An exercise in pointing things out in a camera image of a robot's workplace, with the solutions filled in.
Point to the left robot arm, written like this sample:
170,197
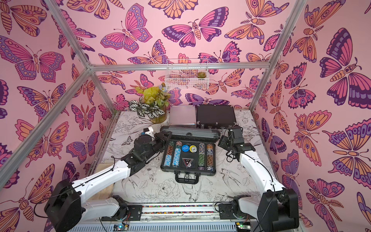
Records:
81,189

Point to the large black poker case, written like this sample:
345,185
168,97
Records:
190,153

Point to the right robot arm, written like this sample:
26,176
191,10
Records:
278,209

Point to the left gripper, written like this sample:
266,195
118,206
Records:
162,140

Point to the green leafy plant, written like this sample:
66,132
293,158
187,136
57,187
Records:
154,96

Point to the aluminium front rail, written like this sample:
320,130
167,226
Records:
179,209

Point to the amber glass plant vase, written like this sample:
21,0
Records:
160,117

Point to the striped black white plant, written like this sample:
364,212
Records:
143,109

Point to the white wire basket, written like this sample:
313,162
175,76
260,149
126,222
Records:
182,74

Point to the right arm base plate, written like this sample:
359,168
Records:
226,211

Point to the small silver poker case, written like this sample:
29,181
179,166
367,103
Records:
183,116

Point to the small succulent plant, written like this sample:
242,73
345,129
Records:
201,75

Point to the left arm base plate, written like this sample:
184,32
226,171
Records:
130,213

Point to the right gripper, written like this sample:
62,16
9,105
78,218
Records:
224,142

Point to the cream work glove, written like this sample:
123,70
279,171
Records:
103,187

